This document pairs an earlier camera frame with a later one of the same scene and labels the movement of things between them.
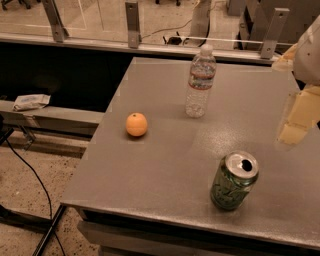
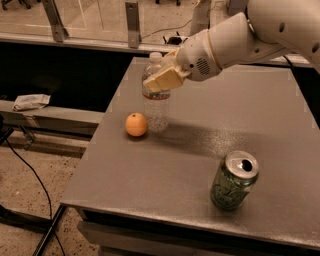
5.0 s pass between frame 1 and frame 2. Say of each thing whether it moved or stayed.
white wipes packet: stayed
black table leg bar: stayed
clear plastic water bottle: moved
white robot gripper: moved
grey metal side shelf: stayed
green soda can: stayed
